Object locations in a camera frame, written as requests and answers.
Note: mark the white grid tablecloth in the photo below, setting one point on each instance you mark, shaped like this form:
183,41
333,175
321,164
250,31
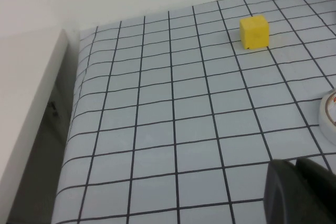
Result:
170,116

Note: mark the white side ledge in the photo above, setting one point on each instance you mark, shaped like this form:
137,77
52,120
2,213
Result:
26,103

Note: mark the white tape roll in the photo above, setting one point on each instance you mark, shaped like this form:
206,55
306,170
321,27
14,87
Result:
325,127

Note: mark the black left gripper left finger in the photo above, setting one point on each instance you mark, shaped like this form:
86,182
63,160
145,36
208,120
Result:
283,197

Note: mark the yellow cube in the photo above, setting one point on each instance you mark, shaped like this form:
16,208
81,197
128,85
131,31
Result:
254,33

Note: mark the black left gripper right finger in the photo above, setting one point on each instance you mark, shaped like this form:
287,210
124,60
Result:
323,195

